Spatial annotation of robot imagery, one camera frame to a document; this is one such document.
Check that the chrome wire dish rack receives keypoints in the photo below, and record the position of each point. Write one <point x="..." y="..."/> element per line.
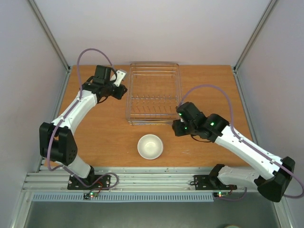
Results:
<point x="154" y="91"/>

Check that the white ceramic bowl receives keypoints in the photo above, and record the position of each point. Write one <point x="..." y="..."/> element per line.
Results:
<point x="150" y="147"/>

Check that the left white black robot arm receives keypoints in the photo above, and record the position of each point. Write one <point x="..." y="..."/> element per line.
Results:
<point x="56" y="139"/>

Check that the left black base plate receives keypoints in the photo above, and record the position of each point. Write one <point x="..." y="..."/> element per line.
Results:
<point x="92" y="181"/>

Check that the right small circuit board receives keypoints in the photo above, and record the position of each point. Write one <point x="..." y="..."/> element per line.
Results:
<point x="221" y="194"/>

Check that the small circuit board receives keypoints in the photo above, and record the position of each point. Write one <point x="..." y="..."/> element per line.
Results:
<point x="221" y="194"/>
<point x="91" y="195"/>

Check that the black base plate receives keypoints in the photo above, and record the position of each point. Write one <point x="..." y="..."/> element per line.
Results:
<point x="92" y="181"/>
<point x="203" y="182"/>

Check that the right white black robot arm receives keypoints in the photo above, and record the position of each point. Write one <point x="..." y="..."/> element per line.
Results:
<point x="269" y="174"/>

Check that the left small circuit board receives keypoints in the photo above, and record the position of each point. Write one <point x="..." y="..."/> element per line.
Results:
<point x="91" y="195"/>

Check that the grey slotted cable duct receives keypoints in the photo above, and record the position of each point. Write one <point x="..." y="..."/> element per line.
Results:
<point x="119" y="197"/>

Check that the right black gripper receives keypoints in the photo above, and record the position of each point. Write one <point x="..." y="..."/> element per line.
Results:
<point x="178" y="128"/>

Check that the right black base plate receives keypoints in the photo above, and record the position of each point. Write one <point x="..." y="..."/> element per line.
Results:
<point x="203" y="182"/>

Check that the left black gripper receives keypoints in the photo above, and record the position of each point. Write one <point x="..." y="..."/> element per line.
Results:
<point x="119" y="95"/>

